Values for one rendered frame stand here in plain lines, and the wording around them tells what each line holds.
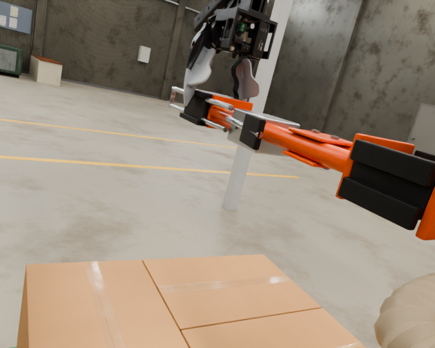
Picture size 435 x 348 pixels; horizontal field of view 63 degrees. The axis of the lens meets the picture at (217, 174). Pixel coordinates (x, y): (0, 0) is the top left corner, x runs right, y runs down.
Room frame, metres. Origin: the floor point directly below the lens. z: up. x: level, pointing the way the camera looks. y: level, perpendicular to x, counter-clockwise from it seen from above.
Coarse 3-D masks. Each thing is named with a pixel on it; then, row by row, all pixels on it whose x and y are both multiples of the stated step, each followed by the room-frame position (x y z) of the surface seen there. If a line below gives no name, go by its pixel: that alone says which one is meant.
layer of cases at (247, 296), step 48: (48, 288) 0.95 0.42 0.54; (96, 288) 1.00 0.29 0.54; (144, 288) 1.07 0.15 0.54; (192, 288) 1.14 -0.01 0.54; (240, 288) 1.21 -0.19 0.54; (288, 288) 1.30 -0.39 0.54; (48, 336) 0.76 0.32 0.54; (96, 336) 0.80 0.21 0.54; (144, 336) 0.85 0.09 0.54; (192, 336) 0.89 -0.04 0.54; (240, 336) 0.94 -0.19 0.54; (288, 336) 1.00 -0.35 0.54; (336, 336) 1.06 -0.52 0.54
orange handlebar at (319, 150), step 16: (208, 112) 0.54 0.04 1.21; (224, 112) 0.51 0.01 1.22; (272, 128) 0.42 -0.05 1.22; (288, 144) 0.39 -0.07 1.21; (304, 144) 0.37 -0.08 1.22; (320, 144) 0.35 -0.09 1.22; (336, 144) 0.39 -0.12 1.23; (304, 160) 0.36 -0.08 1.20; (320, 160) 0.35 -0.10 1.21; (336, 160) 0.33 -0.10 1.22
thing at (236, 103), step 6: (204, 90) 0.62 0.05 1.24; (216, 96) 0.54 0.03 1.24; (222, 96) 0.56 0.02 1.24; (228, 96) 0.63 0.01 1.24; (228, 102) 0.55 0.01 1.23; (234, 102) 0.56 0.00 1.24; (240, 102) 0.56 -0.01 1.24; (246, 102) 0.57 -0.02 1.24; (210, 108) 0.54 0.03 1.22; (234, 108) 0.56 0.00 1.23; (240, 108) 0.57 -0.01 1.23; (246, 108) 0.57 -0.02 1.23; (210, 114) 0.54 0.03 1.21; (216, 120) 0.54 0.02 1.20; (210, 126) 0.54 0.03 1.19; (228, 126) 0.56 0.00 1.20
